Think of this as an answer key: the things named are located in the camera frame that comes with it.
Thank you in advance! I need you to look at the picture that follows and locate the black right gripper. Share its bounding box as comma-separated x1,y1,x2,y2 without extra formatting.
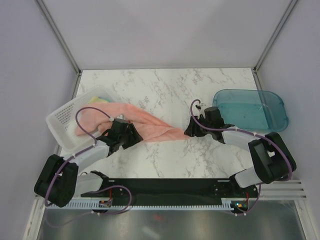
184,116,213,138

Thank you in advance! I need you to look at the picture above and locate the pink towel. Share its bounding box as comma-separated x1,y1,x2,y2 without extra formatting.
79,102,189,143

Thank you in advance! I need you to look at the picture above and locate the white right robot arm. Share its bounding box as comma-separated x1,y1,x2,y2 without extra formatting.
184,103,297,197

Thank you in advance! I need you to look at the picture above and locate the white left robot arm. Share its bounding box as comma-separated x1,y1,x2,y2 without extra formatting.
34,118,143,208

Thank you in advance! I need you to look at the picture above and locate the blue towel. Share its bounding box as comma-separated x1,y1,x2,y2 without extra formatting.
98,96,112,102

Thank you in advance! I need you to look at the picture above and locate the yellow towel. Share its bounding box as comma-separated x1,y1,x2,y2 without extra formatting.
88,96,108,104

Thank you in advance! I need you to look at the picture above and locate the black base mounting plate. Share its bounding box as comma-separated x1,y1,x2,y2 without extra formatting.
80,177,259,207

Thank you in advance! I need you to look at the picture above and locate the teal translucent plastic tub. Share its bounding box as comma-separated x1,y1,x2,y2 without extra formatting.
212,89,289,133

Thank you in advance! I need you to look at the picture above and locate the white perforated plastic basket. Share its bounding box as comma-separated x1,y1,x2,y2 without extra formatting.
46,85,121,153

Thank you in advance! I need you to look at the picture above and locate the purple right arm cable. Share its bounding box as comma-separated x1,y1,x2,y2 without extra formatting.
190,99,293,217

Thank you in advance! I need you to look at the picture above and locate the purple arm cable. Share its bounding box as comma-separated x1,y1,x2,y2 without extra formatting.
44,106,133,228
190,99,293,217

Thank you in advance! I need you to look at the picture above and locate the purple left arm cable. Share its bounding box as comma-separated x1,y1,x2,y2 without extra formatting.
44,106,133,228

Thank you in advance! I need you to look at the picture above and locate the white slotted cable duct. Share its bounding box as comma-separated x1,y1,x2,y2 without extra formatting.
47,198,236,211

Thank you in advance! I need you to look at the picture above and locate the right aluminium frame post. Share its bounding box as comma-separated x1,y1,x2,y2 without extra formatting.
252,0,300,73

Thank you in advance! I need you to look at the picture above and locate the aluminium frame post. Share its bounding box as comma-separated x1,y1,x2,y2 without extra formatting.
252,0,300,73
34,0,83,76

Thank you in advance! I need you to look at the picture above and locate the aluminium table edge rail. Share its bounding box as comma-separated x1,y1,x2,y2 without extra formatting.
260,180,307,201

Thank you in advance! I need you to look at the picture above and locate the left aluminium frame post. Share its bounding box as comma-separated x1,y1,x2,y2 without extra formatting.
34,0,83,76

